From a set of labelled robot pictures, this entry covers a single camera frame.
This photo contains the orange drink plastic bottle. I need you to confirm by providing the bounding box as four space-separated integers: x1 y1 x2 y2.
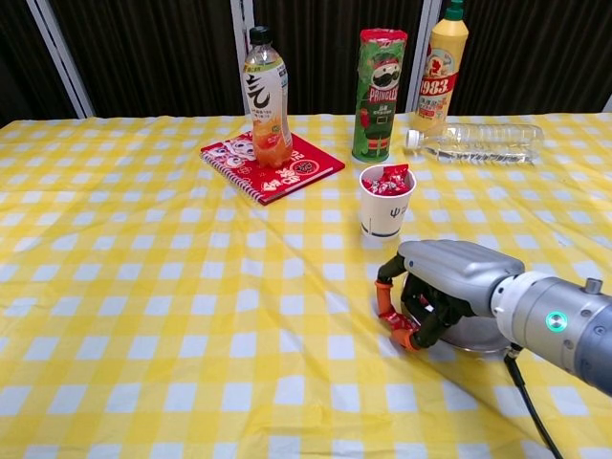
242 26 294 168

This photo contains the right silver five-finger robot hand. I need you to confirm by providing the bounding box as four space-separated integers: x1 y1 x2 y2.
374 238 526 354

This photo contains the yellow squeeze bottle green cap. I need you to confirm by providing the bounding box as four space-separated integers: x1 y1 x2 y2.
409 0 470 138

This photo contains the green Pringles can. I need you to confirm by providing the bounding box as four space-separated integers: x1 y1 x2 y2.
351 28 410 164

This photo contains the round steel plate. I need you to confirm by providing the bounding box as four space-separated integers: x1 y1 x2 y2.
437 313 511 355

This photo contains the clear empty water bottle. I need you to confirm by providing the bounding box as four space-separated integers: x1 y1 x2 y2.
404 122 546 166

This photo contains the yellow white checkered tablecloth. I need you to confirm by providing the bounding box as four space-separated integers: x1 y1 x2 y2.
0 112 612 459

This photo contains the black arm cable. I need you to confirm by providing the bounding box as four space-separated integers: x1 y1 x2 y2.
502 342 565 459

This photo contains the red spiral notebook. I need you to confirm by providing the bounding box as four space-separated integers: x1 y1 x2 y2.
199 132 346 207

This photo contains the white paper cup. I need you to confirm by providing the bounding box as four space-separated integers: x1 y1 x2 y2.
358 164 417 239

